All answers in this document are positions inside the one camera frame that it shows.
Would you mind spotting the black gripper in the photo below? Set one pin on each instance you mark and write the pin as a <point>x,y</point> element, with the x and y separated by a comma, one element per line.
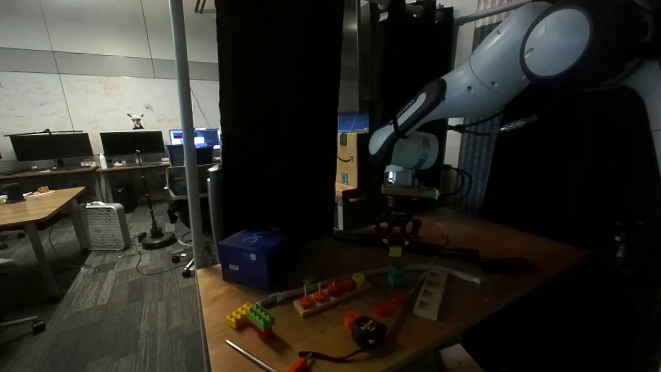
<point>400,214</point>

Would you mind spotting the yellow square block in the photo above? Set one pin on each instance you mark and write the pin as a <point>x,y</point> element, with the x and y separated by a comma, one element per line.
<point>395,252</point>

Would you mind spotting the white wooden compartment tray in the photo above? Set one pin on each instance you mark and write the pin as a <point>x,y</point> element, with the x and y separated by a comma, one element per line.
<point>427,315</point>

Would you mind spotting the dark long plank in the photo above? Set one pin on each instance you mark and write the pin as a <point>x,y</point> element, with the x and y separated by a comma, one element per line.
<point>481,260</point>

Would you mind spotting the wooden peg board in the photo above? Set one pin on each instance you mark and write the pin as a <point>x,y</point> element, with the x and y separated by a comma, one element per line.
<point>331,302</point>

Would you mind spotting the black tape measure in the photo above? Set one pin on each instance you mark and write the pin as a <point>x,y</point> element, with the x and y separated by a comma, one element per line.
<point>367,330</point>

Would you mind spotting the tall cardboard box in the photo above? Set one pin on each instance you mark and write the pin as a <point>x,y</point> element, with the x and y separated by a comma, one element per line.
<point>348,157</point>

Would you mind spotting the blue poster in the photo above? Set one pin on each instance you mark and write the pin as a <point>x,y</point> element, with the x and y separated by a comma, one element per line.
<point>352,124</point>

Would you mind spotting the black box on table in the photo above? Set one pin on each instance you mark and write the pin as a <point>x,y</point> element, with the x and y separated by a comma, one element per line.
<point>250,260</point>

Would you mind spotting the yellow toy brick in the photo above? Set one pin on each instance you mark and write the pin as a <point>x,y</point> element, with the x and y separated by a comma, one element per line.
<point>238,316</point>

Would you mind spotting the silver metal rod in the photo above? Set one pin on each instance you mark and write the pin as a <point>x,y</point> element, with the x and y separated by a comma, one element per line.
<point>250,354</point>

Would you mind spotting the blue lit monitor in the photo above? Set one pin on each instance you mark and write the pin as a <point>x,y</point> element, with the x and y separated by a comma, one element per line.
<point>199,138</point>

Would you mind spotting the grey metal pole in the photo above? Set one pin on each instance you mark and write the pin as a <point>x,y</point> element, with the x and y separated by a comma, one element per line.
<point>186,137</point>

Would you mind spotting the black floor stand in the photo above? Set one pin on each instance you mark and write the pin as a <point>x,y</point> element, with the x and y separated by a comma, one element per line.
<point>157,240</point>

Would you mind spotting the black computer monitor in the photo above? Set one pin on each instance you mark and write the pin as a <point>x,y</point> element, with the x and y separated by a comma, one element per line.
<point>47,145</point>
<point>131,145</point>

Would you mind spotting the small drone figure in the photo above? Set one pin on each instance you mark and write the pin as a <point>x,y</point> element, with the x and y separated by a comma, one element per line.
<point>136,122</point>

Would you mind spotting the white hard case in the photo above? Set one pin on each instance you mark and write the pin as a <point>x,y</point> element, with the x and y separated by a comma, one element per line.
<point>106,227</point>

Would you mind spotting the long dark desk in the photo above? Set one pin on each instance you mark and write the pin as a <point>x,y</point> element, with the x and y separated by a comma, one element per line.
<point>68,170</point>

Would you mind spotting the wooden desk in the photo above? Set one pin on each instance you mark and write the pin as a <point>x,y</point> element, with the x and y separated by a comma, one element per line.
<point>34,207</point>

